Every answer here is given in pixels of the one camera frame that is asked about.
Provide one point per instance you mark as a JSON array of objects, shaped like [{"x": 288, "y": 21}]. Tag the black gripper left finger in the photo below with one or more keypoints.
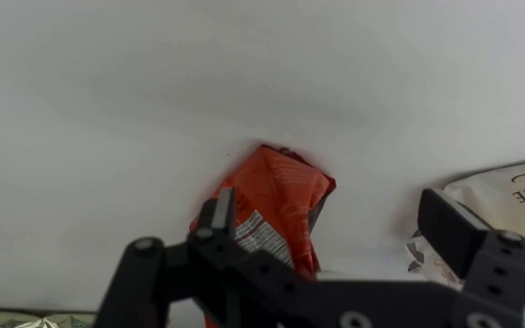
[{"x": 153, "y": 275}]

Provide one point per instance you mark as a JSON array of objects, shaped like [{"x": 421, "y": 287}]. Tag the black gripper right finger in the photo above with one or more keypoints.
[{"x": 456, "y": 234}]

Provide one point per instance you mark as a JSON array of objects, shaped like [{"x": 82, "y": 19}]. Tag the white printed bag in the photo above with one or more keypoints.
[{"x": 505, "y": 202}]

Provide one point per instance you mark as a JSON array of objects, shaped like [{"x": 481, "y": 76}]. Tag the orange snack packet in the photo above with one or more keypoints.
[{"x": 281, "y": 194}]

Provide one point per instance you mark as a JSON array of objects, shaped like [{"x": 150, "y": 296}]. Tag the crumpled clear packet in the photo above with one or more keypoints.
[{"x": 429, "y": 262}]

